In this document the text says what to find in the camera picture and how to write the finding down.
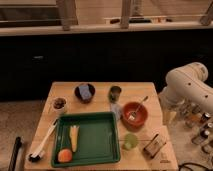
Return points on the green plastic tray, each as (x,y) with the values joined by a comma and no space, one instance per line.
(97,139)

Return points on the white dish brush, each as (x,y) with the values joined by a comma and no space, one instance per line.
(39,152)

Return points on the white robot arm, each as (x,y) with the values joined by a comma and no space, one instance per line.
(186,83)

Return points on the black bowl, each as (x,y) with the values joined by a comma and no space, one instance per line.
(77,94)

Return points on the yellow corn cob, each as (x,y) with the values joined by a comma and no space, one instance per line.
(74,130)

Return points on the orange fruit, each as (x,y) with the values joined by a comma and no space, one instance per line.
(65,155)

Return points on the wooden board eraser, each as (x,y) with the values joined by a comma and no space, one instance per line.
(155,145)

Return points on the light green cup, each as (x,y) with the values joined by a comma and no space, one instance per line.
(130,141)

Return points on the black bar on floor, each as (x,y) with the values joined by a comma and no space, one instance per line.
(16,147)

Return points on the blue sponge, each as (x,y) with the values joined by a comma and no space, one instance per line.
(84,91)

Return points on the grey cloth piece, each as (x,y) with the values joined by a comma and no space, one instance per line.
(116,109)

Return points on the orange bowl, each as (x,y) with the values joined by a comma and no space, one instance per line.
(141,116)

